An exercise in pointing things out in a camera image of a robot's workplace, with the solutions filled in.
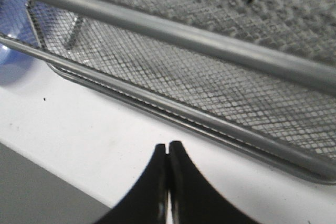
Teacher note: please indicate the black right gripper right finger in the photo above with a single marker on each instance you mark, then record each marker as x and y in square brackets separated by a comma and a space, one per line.
[194, 199]

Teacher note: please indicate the blue plastic tray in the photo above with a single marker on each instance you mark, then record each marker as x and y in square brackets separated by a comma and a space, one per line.
[34, 24]

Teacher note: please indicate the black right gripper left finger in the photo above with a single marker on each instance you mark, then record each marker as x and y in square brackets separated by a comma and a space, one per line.
[146, 201]

